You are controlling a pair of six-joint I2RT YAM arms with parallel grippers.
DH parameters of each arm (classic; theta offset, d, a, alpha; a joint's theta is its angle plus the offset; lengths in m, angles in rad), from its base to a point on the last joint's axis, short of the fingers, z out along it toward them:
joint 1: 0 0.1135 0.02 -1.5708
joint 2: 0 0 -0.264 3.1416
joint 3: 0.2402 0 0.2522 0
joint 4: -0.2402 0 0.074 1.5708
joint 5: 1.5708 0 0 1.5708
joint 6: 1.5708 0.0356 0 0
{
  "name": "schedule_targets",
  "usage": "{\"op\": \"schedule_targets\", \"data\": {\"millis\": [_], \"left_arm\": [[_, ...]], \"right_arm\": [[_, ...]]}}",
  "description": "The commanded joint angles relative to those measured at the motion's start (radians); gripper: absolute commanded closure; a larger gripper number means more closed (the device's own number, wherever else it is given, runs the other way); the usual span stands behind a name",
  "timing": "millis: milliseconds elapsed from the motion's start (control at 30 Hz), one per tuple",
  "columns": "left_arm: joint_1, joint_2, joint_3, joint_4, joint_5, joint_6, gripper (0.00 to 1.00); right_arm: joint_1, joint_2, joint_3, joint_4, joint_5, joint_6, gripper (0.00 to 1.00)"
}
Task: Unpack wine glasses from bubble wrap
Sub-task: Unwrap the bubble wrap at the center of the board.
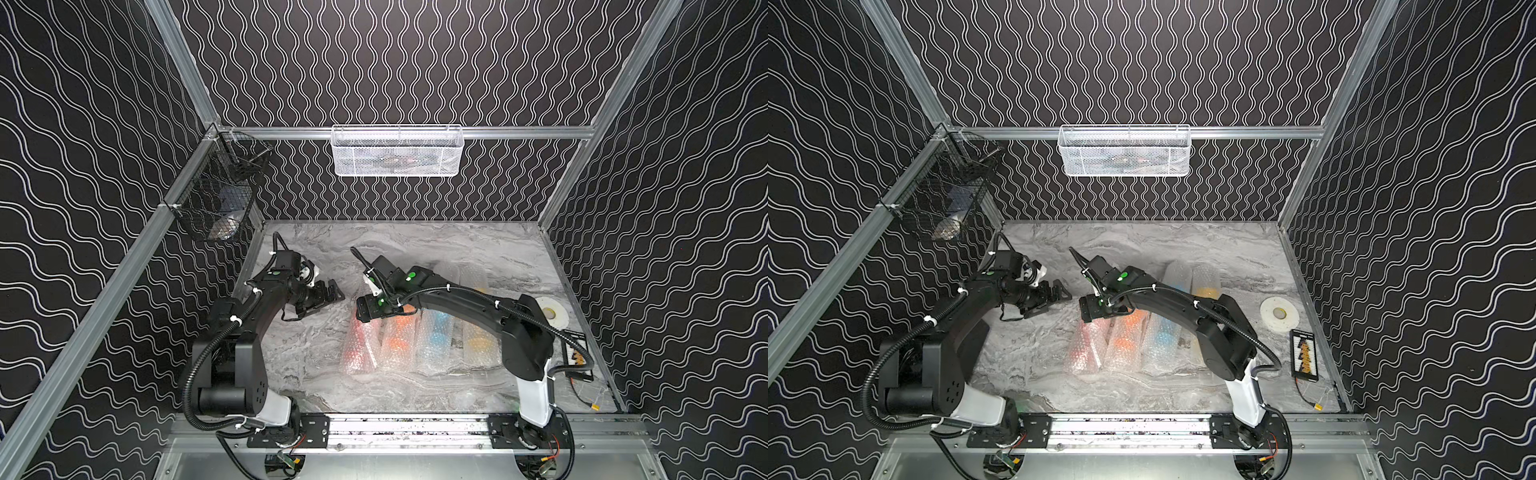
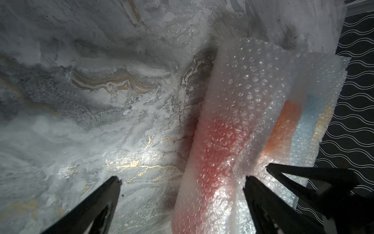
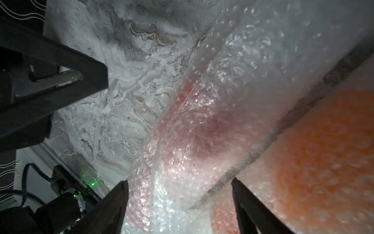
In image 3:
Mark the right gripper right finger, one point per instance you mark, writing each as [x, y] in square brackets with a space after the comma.
[253, 216]

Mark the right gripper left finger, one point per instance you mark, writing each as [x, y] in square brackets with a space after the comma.
[108, 215]

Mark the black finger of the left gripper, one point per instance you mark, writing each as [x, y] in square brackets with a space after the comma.
[38, 77]

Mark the bubble wrap of red glass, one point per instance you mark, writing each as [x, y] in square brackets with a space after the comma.
[257, 61]

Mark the red wine glass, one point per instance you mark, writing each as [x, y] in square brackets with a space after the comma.
[185, 148]

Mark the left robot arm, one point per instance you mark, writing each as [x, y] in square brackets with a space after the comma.
[48, 205]

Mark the orange glass in bubble wrap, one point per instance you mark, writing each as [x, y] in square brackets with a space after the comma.
[318, 176]

